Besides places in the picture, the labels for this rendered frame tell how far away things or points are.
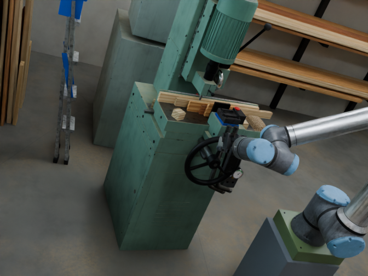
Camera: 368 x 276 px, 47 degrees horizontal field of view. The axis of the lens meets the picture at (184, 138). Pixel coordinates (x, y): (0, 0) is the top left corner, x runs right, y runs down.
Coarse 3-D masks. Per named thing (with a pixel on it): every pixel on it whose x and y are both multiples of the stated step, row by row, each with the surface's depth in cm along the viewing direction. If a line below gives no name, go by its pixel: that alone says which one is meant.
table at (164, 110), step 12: (156, 108) 215; (168, 108) 211; (168, 120) 201; (180, 120) 205; (192, 120) 209; (204, 120) 213; (180, 132) 207; (192, 132) 209; (204, 132) 211; (252, 132) 222; (216, 144) 206
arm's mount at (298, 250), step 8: (280, 216) 217; (288, 216) 217; (280, 224) 216; (288, 224) 212; (280, 232) 214; (288, 232) 208; (288, 240) 207; (296, 240) 204; (288, 248) 206; (296, 248) 200; (304, 248) 202; (312, 248) 203; (320, 248) 206; (296, 256) 200; (304, 256) 201; (312, 256) 202; (320, 256) 203; (328, 256) 204; (336, 264) 209
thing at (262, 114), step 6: (174, 102) 217; (180, 102) 216; (186, 102) 217; (240, 108) 231; (246, 108) 233; (246, 114) 235; (252, 114) 236; (258, 114) 237; (264, 114) 239; (270, 114) 240
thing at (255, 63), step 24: (264, 0) 424; (264, 24) 394; (288, 24) 394; (312, 24) 406; (336, 24) 447; (360, 48) 419; (264, 72) 430; (288, 72) 432; (312, 72) 454; (336, 96) 454; (360, 96) 471
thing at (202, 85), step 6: (198, 72) 218; (204, 72) 221; (198, 78) 216; (198, 84) 215; (204, 84) 209; (210, 84) 210; (198, 90) 214; (204, 90) 211; (210, 90) 212; (210, 96) 215
